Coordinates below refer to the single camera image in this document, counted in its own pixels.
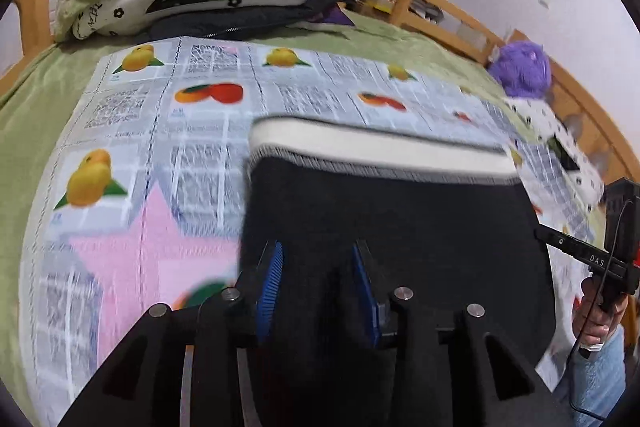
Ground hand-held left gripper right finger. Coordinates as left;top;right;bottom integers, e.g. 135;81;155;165
350;239;576;427

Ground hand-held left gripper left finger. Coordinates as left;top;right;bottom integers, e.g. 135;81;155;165
57;239;286;427

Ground black pants with white waistband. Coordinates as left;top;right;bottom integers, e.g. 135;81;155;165
240;117;558;427

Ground person's right hand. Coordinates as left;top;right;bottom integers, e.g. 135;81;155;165
571;279;630;351

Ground white pillow with black flowers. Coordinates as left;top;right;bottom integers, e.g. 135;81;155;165
502;96;609;208

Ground person's blue jeans leg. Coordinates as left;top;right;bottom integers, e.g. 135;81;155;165
552;326;629;427

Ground fruit printed sheet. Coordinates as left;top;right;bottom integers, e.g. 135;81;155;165
20;36;607;427

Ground purple plush toy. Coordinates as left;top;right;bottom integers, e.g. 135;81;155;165
487;39;554;101

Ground black zippered garment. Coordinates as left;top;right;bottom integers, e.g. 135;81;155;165
147;3;327;42

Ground purple cloth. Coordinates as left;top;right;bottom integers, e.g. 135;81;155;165
322;6;357;28

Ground green bedsheet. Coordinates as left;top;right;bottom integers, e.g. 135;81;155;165
0;12;533;427

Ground black cable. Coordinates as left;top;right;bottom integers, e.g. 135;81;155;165
565;199;632;420

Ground wooden bed frame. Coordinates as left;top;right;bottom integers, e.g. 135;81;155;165
0;0;640;190

